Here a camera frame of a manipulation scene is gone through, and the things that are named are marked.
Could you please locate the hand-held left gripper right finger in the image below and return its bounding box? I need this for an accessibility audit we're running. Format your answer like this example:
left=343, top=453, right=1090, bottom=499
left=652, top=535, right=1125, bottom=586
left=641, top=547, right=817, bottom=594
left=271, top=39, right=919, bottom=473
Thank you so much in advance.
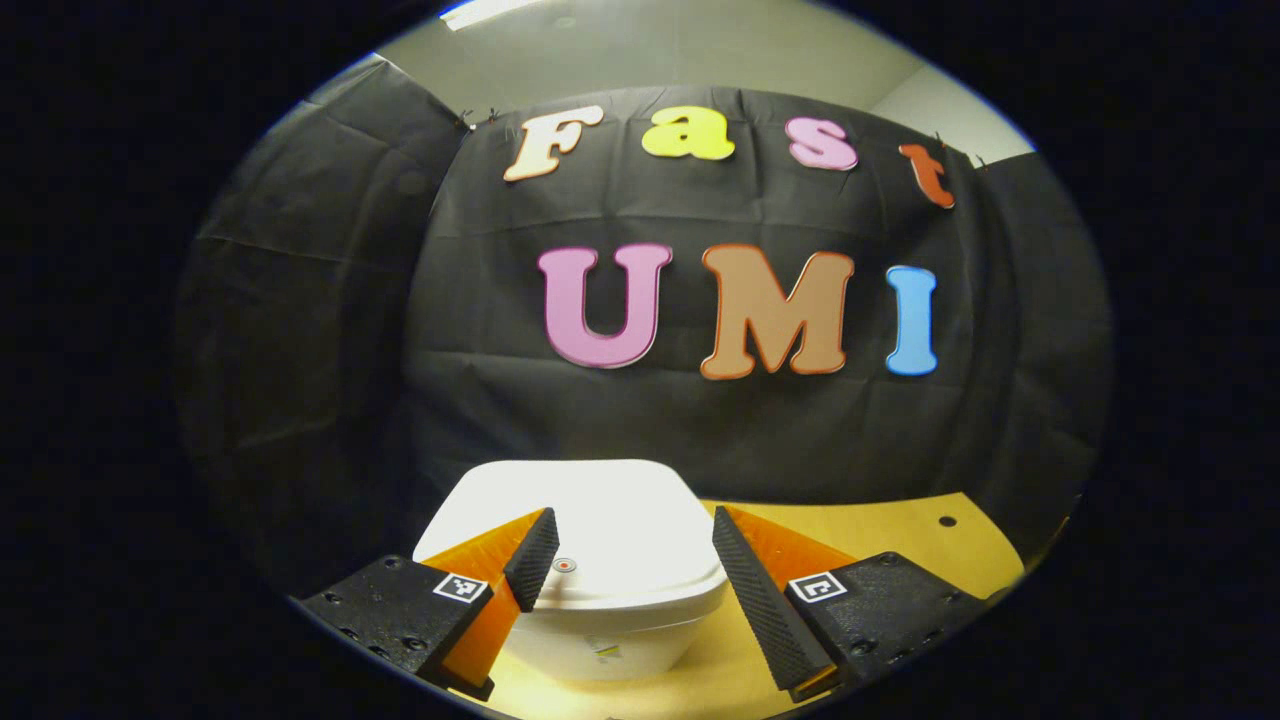
left=712, top=505, right=989, bottom=704

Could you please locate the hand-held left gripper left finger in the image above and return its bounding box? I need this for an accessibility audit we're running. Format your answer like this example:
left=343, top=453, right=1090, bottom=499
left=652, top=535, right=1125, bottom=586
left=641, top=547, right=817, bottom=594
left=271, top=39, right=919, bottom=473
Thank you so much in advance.
left=298, top=507, right=562, bottom=703

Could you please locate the white desktop garbage bin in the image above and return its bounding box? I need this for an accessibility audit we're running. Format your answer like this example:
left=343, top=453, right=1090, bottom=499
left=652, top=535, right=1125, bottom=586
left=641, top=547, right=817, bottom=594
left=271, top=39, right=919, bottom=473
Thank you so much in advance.
left=412, top=459, right=730, bottom=687

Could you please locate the wooden desktop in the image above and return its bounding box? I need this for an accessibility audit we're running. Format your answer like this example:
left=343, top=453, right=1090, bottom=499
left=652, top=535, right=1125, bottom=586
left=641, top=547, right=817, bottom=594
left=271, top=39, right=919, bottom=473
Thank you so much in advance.
left=480, top=492, right=1027, bottom=720

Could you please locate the black backdrop cloth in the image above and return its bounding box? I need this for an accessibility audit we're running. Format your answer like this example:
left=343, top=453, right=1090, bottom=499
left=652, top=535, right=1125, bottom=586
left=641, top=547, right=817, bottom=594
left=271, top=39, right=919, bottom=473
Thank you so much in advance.
left=172, top=55, right=1113, bottom=601

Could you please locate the ceiling light panel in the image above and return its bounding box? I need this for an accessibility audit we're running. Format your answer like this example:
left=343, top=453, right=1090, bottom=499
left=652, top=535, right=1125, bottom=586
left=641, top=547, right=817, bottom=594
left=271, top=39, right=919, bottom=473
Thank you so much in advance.
left=440, top=0, right=547, bottom=32

